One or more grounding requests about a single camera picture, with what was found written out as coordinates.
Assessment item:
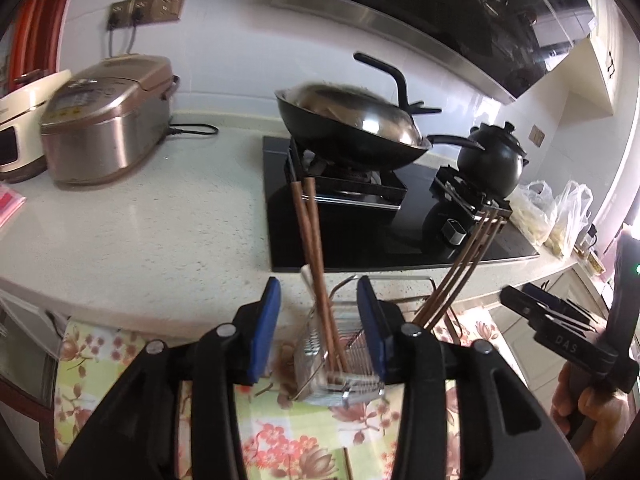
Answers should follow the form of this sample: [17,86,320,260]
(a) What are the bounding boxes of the person's right hand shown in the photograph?
[550,360,626,461]

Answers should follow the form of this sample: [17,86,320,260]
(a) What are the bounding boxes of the bronze wall socket strip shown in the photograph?
[109,0,188,28]

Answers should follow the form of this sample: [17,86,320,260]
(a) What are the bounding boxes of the bronze rice cooker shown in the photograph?
[40,55,180,185]

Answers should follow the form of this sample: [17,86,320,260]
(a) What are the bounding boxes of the long wooden chopstick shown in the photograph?
[420,210,497,330]
[414,208,488,328]
[425,217,502,331]
[304,176,351,373]
[290,181,341,376]

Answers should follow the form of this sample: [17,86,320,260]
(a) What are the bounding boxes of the red wooden door frame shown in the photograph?
[7,0,81,96]

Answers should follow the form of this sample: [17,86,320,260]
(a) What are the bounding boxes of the metal wire utensil rack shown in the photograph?
[292,275,461,406]

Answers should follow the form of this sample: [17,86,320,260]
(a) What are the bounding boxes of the black clay kettle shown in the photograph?
[457,121,530,197]

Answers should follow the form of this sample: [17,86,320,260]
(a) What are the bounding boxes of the white base cabinet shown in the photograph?
[487,260,618,361]

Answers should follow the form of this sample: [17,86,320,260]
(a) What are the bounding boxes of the floral tablecloth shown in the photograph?
[50,310,506,480]

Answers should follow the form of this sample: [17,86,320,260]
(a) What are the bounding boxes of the black glass gas stove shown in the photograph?
[262,135,541,273]

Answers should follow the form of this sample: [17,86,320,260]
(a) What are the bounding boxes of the black wok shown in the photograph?
[275,90,485,171]

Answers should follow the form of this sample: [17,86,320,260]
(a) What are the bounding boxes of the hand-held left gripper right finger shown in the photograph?
[356,276,586,480]

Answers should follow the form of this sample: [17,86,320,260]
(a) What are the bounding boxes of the grey plug with cable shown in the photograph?
[106,10,124,57]
[126,7,147,56]

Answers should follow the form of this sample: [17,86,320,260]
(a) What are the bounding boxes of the black power cord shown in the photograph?
[170,124,219,137]

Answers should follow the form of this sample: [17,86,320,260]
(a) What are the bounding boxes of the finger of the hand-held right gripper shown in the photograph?
[522,282,598,332]
[500,286,548,330]

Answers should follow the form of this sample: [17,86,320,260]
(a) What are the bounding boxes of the white wall cabinet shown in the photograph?
[590,0,640,111]

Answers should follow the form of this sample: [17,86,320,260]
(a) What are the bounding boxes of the clear plastic bag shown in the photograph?
[542,180,593,258]
[510,180,558,246]

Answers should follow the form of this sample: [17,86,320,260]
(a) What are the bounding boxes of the white kitchen appliance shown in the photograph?
[0,70,73,183]

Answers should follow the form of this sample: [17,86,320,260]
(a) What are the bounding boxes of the black range hood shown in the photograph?
[272,0,598,106]

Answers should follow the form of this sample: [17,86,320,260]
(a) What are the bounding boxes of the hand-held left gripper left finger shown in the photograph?
[57,276,283,480]

